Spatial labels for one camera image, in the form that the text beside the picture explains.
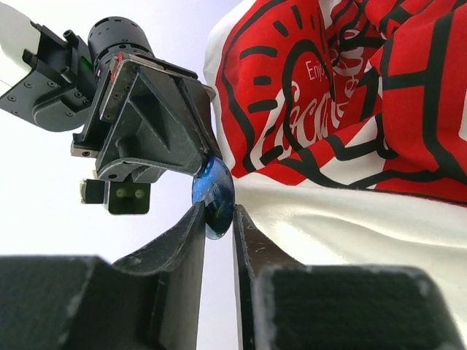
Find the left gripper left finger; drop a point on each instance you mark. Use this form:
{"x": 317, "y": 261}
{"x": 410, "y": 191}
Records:
{"x": 149, "y": 299}

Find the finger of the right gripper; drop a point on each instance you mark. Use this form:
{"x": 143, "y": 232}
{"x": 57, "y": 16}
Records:
{"x": 155, "y": 132}
{"x": 200, "y": 103}

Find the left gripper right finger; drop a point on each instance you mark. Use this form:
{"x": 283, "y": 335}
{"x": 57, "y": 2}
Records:
{"x": 284, "y": 304}

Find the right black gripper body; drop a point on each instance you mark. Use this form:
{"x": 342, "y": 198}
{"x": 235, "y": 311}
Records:
{"x": 113, "y": 89}

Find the blue round brooch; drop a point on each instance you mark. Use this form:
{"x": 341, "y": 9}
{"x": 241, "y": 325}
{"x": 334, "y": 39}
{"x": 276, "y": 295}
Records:
{"x": 215, "y": 187}

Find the white Coca-Cola t-shirt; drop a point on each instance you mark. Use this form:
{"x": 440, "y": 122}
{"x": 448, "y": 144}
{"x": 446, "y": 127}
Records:
{"x": 344, "y": 126}

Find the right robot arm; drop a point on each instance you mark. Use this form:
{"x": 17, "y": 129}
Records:
{"x": 50, "y": 81}

